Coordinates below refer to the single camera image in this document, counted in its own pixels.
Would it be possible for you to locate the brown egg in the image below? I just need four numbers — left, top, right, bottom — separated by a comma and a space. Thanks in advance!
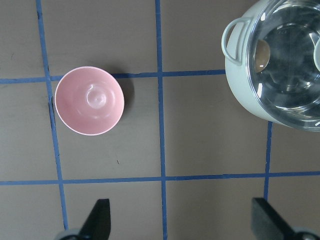
254, 39, 271, 73

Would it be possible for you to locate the pink bowl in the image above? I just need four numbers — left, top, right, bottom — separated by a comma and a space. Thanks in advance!
54, 66, 125, 136

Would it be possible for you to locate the pale green cooking pot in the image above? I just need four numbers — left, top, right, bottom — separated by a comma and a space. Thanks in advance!
221, 0, 320, 132

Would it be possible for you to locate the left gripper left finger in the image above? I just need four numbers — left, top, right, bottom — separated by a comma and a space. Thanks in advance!
79, 199, 111, 240

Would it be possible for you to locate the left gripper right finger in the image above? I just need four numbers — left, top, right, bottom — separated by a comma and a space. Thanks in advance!
251, 197, 305, 240

